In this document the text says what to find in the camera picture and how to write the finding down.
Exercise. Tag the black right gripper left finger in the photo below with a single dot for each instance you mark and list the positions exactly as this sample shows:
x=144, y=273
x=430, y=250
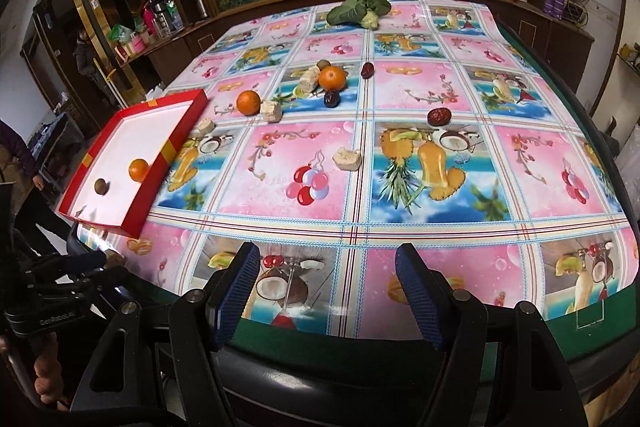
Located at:
x=228, y=297

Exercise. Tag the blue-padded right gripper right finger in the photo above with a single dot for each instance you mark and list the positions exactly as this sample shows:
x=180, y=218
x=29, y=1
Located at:
x=443, y=314

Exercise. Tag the brown kiwi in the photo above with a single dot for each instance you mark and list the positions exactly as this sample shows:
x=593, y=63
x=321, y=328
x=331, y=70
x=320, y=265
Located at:
x=101, y=186
x=323, y=64

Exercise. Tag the orange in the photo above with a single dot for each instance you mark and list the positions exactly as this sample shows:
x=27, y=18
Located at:
x=137, y=170
x=332, y=78
x=248, y=103

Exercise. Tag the beige yam chunk front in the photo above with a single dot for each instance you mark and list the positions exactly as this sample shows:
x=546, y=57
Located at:
x=347, y=160

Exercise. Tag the beige yam chunk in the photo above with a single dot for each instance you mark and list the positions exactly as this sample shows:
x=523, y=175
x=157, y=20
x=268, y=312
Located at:
x=203, y=127
x=347, y=160
x=271, y=111

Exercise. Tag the red date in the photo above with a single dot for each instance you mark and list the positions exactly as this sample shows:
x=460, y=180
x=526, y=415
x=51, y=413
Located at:
x=439, y=117
x=367, y=70

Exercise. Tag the person's left hand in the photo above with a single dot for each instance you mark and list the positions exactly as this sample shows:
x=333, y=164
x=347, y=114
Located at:
x=34, y=365

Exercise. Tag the person in dark clothes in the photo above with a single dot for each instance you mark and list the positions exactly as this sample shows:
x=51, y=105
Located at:
x=30, y=209

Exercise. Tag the beige yam chunk by tray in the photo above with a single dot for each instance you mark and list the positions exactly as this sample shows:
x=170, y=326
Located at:
x=203, y=127

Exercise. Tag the colourful fruit-print tablecloth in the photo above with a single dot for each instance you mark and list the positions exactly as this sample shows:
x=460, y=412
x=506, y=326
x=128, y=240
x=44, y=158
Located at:
x=510, y=201

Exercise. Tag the red and white tray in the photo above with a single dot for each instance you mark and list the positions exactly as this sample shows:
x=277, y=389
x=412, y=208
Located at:
x=153, y=130

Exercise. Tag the long beige yam piece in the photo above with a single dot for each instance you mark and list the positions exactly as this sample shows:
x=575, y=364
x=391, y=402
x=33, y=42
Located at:
x=308, y=82

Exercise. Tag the brown kiwi on table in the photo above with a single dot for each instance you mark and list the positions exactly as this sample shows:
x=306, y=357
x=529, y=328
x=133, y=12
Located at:
x=323, y=64

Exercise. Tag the pink thermos on counter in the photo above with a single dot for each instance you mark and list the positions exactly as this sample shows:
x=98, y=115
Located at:
x=148, y=20

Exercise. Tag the steel kettle on counter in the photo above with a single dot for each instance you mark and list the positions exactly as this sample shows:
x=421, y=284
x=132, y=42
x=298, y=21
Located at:
x=162, y=19

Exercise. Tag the green leafy vegetable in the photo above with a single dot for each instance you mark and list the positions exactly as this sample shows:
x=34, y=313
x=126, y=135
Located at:
x=363, y=13

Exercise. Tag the purple bottles on shelf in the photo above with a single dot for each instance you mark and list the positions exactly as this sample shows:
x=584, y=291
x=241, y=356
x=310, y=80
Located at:
x=554, y=8

